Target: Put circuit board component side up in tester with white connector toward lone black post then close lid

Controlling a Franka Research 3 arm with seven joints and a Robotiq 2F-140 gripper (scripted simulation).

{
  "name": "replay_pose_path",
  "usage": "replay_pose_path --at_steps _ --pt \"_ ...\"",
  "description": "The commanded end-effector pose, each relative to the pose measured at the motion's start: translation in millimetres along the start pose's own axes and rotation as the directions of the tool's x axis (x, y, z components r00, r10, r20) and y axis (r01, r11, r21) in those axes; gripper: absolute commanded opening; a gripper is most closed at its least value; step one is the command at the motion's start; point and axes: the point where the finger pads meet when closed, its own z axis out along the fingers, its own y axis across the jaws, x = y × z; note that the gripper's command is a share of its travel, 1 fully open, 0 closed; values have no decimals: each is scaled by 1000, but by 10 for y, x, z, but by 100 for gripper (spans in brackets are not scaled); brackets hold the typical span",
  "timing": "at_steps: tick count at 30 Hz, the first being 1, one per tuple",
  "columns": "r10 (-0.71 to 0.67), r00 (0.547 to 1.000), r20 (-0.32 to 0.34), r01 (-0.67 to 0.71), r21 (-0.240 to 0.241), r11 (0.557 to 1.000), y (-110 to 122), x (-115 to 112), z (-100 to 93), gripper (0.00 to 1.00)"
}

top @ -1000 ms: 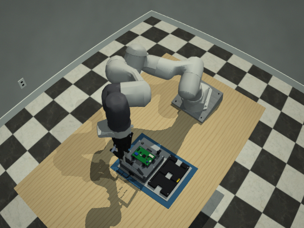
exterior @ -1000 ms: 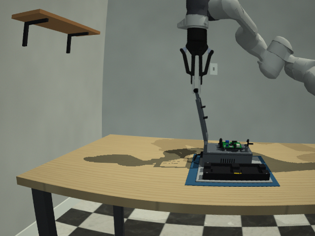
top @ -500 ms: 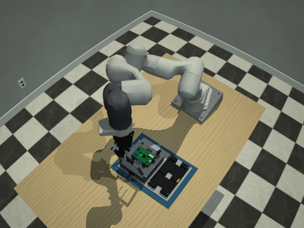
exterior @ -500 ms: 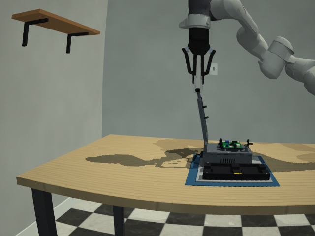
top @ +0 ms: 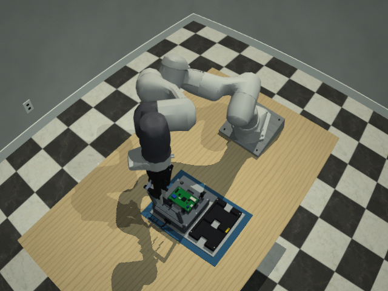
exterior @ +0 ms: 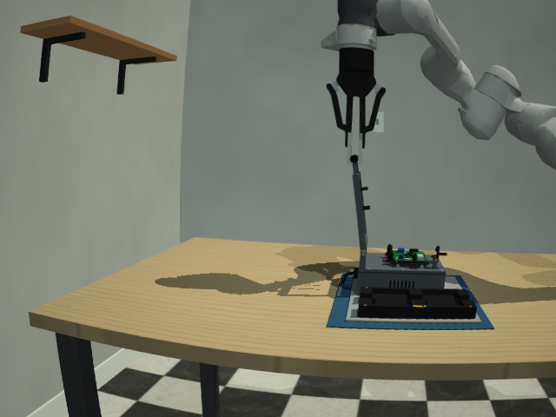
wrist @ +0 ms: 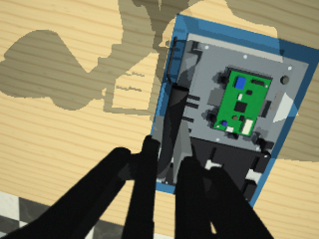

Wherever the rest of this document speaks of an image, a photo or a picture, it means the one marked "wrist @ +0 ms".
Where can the green circuit board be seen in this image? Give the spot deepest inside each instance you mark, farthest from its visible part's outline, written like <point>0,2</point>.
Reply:
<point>241,103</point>

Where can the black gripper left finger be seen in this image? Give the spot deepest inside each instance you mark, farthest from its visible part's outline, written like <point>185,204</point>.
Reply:
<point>75,213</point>

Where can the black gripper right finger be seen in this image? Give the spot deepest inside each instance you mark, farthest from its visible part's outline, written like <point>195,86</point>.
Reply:
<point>231,215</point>

